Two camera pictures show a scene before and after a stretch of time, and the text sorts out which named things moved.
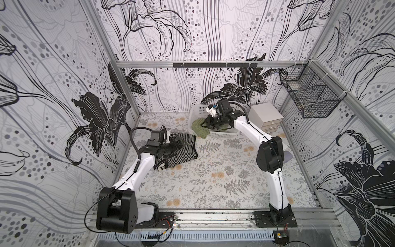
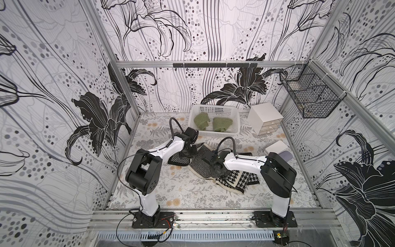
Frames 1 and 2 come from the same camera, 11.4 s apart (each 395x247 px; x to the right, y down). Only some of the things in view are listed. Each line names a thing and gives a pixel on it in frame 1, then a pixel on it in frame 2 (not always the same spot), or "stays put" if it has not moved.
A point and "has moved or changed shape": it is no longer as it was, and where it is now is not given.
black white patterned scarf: x=187 y=152 has moved or changed shape
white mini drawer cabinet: x=265 y=117 stays put
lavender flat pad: x=288 y=156 stays put
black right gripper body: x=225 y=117 to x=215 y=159
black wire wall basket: x=316 y=94 stays put
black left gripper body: x=168 y=148 to x=189 y=152
